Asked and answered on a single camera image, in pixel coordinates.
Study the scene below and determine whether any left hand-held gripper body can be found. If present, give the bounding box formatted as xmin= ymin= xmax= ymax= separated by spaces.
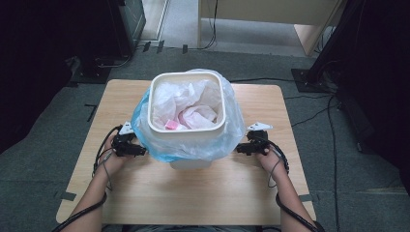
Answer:
xmin=110 ymin=121 xmax=139 ymax=158

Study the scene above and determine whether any person's grey clothing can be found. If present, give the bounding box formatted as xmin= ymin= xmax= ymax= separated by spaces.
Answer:
xmin=122 ymin=224 xmax=259 ymax=232

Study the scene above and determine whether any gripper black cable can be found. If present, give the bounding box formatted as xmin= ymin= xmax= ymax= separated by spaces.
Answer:
xmin=257 ymin=131 xmax=325 ymax=232
xmin=51 ymin=125 xmax=124 ymax=232

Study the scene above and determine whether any grey tape strip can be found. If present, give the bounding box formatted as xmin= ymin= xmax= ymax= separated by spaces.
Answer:
xmin=298 ymin=193 xmax=318 ymax=203
xmin=54 ymin=190 xmax=77 ymax=201

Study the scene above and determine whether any beige desk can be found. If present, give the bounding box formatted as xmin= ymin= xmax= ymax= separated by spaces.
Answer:
xmin=196 ymin=0 xmax=347 ymax=57

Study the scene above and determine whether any right gripper thin grey cord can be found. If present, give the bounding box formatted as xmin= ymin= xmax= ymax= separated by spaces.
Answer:
xmin=267 ymin=158 xmax=283 ymax=189

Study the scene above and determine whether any black stand with base plate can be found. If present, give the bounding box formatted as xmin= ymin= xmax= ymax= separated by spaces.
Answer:
xmin=291 ymin=0 xmax=368 ymax=95

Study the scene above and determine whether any translucent white-blue plastic bag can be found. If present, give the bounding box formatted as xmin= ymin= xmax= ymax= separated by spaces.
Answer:
xmin=130 ymin=68 xmax=247 ymax=163

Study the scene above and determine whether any long black floor cable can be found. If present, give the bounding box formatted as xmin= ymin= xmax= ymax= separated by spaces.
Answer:
xmin=327 ymin=95 xmax=341 ymax=232

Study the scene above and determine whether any black stand base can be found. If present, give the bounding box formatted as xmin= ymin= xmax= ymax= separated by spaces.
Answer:
xmin=69 ymin=56 xmax=112 ymax=85

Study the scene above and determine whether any person's right hand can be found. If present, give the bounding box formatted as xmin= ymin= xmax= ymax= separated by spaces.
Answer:
xmin=256 ymin=146 xmax=288 ymax=178

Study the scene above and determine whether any black floor tape corner mark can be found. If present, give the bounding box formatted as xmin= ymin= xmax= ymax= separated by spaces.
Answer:
xmin=84 ymin=103 xmax=99 ymax=123

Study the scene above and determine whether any dark curtain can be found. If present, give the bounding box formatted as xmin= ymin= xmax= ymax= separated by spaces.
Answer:
xmin=0 ymin=0 xmax=120 ymax=156
xmin=335 ymin=0 xmax=410 ymax=194

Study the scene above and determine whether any gripper thin grey cord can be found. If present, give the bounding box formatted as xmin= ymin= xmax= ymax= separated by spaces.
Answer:
xmin=267 ymin=158 xmax=283 ymax=189
xmin=101 ymin=150 xmax=114 ymax=191

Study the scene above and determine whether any left gripper thin grey cord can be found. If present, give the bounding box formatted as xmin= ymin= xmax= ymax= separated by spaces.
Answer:
xmin=101 ymin=150 xmax=114 ymax=191

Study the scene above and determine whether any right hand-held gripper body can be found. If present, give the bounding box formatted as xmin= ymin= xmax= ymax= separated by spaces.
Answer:
xmin=246 ymin=121 xmax=274 ymax=156

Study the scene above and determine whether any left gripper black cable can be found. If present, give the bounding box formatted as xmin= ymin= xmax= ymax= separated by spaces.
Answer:
xmin=51 ymin=125 xmax=124 ymax=232

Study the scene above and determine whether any person's left hand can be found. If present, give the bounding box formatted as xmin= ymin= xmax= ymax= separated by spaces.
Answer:
xmin=102 ymin=133 xmax=130 ymax=177

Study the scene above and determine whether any hanging black cable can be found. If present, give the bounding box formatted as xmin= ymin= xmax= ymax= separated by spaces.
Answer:
xmin=201 ymin=0 xmax=219 ymax=51

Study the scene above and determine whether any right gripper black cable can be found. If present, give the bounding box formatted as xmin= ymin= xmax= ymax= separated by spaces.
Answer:
xmin=257 ymin=131 xmax=325 ymax=232

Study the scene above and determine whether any black cabinet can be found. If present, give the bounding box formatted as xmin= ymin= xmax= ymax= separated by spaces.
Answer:
xmin=107 ymin=0 xmax=147 ymax=57

